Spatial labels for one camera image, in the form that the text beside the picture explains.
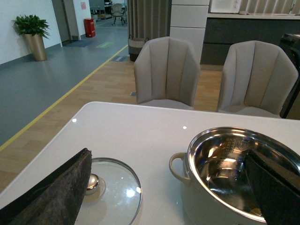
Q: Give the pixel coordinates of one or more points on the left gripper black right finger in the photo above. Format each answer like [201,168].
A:
[275,188]

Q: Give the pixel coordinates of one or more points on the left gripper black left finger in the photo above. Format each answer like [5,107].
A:
[55,200]

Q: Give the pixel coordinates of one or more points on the glass pot lid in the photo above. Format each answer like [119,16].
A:
[118,198]

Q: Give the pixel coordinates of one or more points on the white electric cooking pot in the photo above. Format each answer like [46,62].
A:
[215,189]

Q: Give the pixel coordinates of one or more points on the right beige upholstered chair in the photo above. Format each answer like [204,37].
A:
[254,80]

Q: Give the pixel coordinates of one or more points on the beige upholstered chair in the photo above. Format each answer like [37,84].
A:
[254,80]
[166,74]

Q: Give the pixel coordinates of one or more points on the left beige upholstered chair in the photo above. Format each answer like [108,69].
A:
[166,74]

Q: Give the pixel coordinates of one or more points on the dark kitchen counter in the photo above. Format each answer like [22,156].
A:
[221,33]

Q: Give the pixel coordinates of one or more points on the potted green plant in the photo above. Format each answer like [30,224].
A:
[33,29]

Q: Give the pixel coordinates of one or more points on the woven basket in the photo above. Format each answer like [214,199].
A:
[135,46]

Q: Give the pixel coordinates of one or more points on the red bin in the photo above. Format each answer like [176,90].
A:
[89,26]

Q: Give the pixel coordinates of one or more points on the white microwave oven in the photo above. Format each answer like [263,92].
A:
[225,6]

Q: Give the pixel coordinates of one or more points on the white cabinet column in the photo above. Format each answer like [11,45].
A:
[188,22]

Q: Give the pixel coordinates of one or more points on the office chair far background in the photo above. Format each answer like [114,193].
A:
[117,12]

